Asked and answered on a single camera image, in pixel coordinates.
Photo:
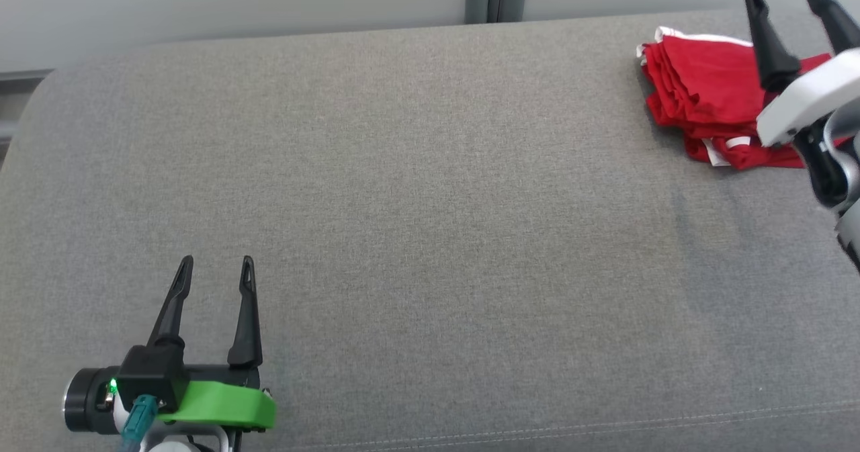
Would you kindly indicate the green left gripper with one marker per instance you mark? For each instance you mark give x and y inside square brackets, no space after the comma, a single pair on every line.
[222,405]

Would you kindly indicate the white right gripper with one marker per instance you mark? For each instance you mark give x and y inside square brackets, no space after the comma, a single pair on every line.
[813,93]

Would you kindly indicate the red white basketball jersey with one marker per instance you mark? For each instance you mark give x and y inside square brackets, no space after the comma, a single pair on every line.
[752,156]

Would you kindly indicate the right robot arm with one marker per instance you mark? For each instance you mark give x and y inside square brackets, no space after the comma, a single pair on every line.
[850,227]

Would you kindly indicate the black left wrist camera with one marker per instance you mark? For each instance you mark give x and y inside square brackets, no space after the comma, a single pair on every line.
[154,371]

